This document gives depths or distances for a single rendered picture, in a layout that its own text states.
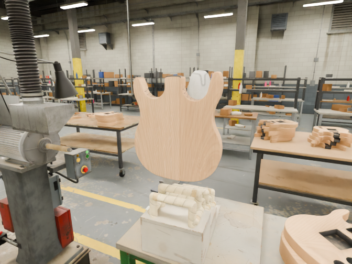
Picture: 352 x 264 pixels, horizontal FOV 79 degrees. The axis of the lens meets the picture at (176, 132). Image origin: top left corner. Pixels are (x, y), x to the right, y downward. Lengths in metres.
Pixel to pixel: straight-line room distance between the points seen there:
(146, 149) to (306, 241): 0.73
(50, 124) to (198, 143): 0.79
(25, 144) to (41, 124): 0.30
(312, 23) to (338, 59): 1.97
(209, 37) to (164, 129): 11.75
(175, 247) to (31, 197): 1.17
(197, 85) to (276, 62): 10.88
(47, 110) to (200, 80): 0.77
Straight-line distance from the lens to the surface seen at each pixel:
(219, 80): 0.71
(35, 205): 1.88
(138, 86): 0.82
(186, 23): 13.02
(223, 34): 12.30
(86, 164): 1.84
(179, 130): 0.78
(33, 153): 1.57
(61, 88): 1.43
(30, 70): 1.38
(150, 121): 0.82
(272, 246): 1.22
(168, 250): 1.00
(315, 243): 1.09
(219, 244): 1.12
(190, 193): 0.92
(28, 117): 1.36
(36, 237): 1.99
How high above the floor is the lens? 1.67
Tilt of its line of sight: 14 degrees down
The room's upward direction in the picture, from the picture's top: straight up
